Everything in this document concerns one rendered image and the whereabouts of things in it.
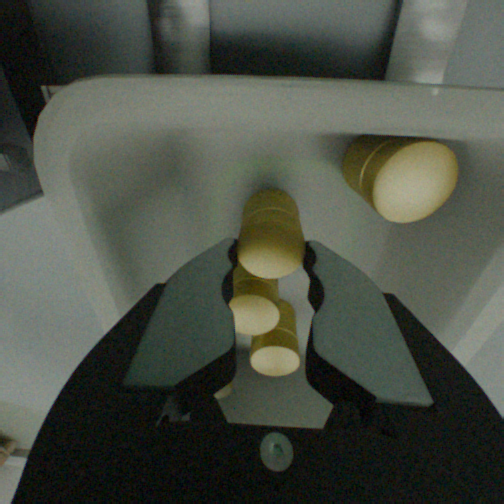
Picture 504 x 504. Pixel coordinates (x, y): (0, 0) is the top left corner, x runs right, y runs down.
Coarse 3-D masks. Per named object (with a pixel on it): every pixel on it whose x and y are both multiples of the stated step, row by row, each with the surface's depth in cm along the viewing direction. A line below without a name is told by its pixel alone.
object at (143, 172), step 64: (64, 128) 7; (128, 128) 8; (192, 128) 13; (256, 128) 8; (320, 128) 6; (384, 128) 6; (448, 128) 6; (64, 192) 8; (128, 192) 10; (192, 192) 15; (320, 192) 14; (128, 256) 11; (192, 256) 17; (384, 256) 16; (448, 256) 11; (448, 320) 11; (256, 384) 20
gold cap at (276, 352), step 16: (288, 304) 19; (288, 320) 17; (256, 336) 17; (272, 336) 16; (288, 336) 16; (256, 352) 16; (272, 352) 16; (288, 352) 15; (256, 368) 17; (272, 368) 16; (288, 368) 16
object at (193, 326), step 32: (224, 256) 10; (192, 288) 9; (224, 288) 9; (160, 320) 7; (192, 320) 7; (224, 320) 7; (160, 352) 6; (192, 352) 6; (224, 352) 6; (128, 384) 6; (160, 384) 6; (192, 384) 6; (224, 384) 7
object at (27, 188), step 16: (0, 64) 8; (0, 80) 8; (0, 96) 8; (0, 112) 8; (16, 112) 8; (0, 128) 8; (16, 128) 8; (0, 144) 8; (16, 144) 8; (32, 144) 9; (0, 160) 8; (16, 160) 8; (32, 160) 9; (0, 176) 8; (16, 176) 9; (32, 176) 9; (0, 192) 8; (16, 192) 9; (32, 192) 9; (0, 208) 8; (16, 208) 9
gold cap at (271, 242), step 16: (256, 192) 14; (272, 192) 14; (256, 208) 12; (272, 208) 12; (288, 208) 12; (256, 224) 11; (272, 224) 11; (288, 224) 11; (240, 240) 11; (256, 240) 11; (272, 240) 11; (288, 240) 11; (304, 240) 11; (240, 256) 12; (256, 256) 12; (272, 256) 12; (288, 256) 12; (304, 256) 12; (256, 272) 12; (272, 272) 12; (288, 272) 12
